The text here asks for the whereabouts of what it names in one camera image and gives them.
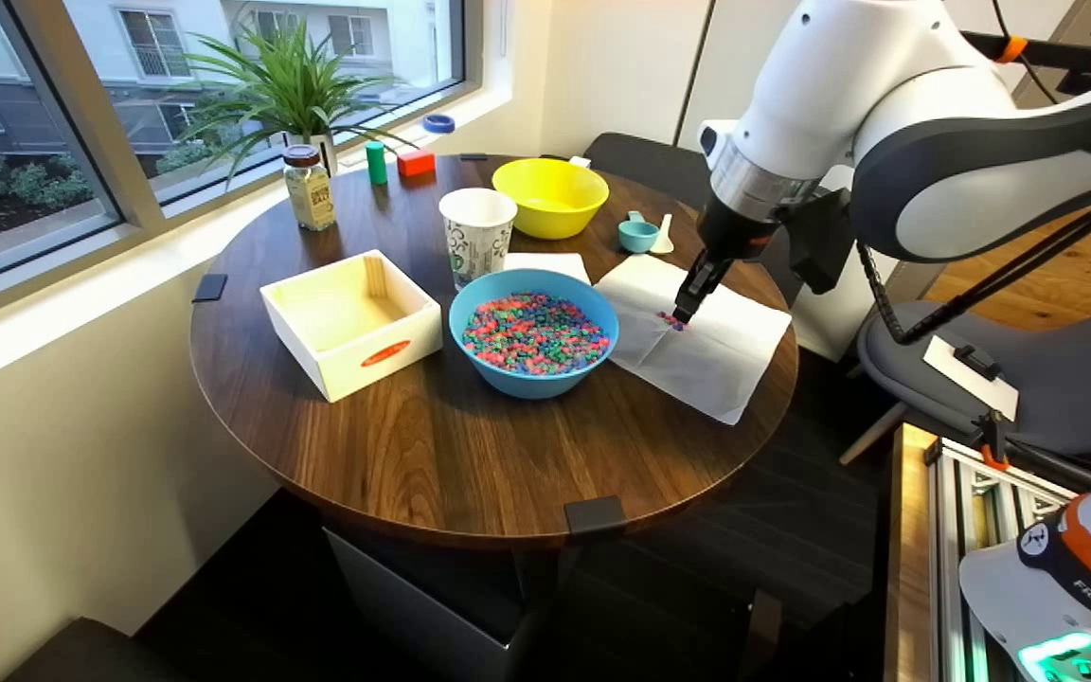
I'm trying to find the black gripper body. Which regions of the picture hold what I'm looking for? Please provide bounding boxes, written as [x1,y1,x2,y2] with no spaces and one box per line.
[670,199,776,327]

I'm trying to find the beads pile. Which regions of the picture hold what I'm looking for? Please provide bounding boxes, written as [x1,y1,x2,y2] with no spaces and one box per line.
[654,312,685,330]

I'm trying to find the large white napkin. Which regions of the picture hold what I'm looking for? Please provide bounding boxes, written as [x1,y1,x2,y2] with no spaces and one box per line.
[600,254,791,426]

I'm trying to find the colourful beads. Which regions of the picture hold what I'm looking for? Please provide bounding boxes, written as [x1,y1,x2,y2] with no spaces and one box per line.
[461,292,609,377]

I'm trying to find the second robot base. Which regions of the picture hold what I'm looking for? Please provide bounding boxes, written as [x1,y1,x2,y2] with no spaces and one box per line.
[960,493,1091,682]

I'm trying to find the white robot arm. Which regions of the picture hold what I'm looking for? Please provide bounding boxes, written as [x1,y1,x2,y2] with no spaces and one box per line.
[676,0,1091,320]

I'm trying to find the small folded white napkin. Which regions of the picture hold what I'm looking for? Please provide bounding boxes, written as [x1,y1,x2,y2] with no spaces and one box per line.
[505,254,590,283]

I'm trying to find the yellow plastic bowl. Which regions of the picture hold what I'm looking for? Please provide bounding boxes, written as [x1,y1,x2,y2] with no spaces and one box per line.
[491,161,609,244]

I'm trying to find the blue bowl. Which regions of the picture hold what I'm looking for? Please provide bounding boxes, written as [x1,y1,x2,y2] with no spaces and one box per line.
[446,268,623,402]

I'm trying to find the cream plastic spoon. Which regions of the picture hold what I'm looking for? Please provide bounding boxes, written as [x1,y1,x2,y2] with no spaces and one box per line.
[653,211,676,254]

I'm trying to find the grey sofa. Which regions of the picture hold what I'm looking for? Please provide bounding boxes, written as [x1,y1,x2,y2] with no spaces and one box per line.
[585,129,825,307]

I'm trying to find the teal measuring scoop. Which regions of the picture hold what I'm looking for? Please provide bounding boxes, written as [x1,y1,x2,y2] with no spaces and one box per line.
[618,211,658,254]

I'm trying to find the patterned paper cup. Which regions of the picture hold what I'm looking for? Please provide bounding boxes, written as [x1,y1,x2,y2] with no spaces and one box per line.
[440,185,514,290]

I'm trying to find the blue lid on sill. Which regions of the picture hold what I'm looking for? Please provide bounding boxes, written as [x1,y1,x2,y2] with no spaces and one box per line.
[423,114,456,136]

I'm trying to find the red block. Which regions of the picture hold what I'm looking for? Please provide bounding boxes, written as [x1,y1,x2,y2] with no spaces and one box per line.
[399,151,437,185]

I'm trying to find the black table clamp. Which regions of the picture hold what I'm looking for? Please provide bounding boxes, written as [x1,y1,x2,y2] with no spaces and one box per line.
[566,495,625,533]

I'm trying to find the green block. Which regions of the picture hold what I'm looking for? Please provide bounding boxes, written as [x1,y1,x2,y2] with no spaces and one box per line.
[363,142,392,185]

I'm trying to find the white wooden box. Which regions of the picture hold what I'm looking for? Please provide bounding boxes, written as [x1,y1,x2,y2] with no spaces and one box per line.
[262,252,443,402]

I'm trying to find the grey armchair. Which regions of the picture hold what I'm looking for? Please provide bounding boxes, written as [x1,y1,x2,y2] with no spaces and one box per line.
[858,316,1091,461]

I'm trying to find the glass jar with dark lid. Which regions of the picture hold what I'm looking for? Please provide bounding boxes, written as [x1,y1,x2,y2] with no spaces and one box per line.
[286,143,336,231]

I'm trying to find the potted green plant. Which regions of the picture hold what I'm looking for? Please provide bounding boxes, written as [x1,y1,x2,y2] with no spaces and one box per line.
[187,18,413,166]

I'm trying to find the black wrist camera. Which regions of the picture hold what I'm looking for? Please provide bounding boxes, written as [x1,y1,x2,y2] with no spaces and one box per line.
[779,189,853,292]

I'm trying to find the aluminium frame cart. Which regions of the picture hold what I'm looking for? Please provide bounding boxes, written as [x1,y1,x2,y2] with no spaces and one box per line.
[883,421,1080,682]

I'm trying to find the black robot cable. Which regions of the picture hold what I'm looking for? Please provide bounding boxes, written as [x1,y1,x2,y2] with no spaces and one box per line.
[853,185,1091,350]

